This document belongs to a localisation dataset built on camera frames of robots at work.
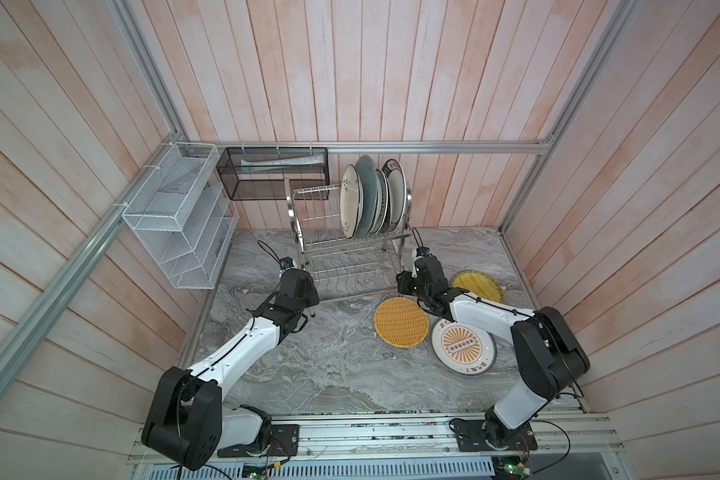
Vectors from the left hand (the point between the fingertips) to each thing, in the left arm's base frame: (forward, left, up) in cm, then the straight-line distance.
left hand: (308, 291), depth 87 cm
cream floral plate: (+19, -13, +19) cm, 29 cm away
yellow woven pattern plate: (+11, -58, -13) cm, 61 cm away
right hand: (+8, -28, -2) cm, 29 cm away
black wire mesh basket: (+41, +20, +13) cm, 47 cm away
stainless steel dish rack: (+17, -8, -9) cm, 21 cm away
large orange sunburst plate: (-13, -46, -12) cm, 49 cm away
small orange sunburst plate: (+6, -23, +21) cm, 31 cm away
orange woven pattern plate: (-4, -29, -13) cm, 32 cm away
